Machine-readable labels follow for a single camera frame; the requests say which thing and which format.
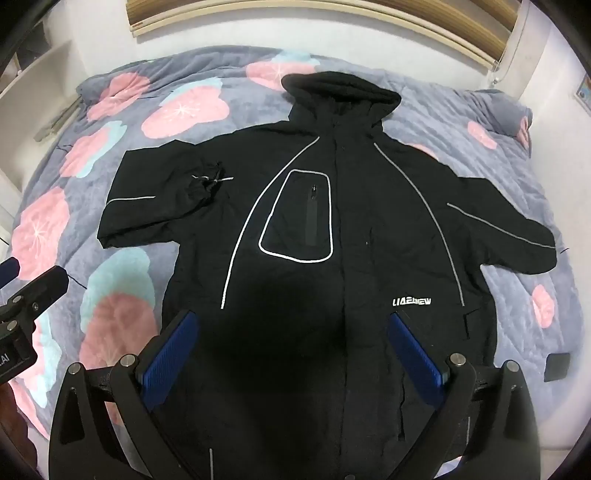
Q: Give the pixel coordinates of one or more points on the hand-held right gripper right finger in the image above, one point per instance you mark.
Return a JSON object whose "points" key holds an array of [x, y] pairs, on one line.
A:
{"points": [[415, 357]]}

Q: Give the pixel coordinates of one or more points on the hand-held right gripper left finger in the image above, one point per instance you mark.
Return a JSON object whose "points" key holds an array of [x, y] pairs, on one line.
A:
{"points": [[170, 357]]}

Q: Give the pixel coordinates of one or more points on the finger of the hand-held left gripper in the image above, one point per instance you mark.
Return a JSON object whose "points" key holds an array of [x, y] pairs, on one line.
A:
{"points": [[9, 268], [44, 288]]}

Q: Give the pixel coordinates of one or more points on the black hooded jacket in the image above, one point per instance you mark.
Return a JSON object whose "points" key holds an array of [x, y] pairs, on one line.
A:
{"points": [[351, 221]]}

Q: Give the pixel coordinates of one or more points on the small black flat object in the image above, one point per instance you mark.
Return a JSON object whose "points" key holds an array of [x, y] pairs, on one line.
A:
{"points": [[557, 367]]}

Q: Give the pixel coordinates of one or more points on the grey floral blanket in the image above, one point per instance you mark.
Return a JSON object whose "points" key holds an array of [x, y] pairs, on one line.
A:
{"points": [[115, 138]]}

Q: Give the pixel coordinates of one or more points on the white shelf unit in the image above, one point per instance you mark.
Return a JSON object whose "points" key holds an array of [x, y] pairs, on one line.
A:
{"points": [[41, 69]]}

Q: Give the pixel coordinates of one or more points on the wooden headboard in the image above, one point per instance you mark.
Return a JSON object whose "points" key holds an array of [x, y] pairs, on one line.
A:
{"points": [[323, 11]]}

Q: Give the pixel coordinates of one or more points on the wall poster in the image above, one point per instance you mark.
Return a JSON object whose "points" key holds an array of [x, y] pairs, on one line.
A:
{"points": [[584, 92]]}

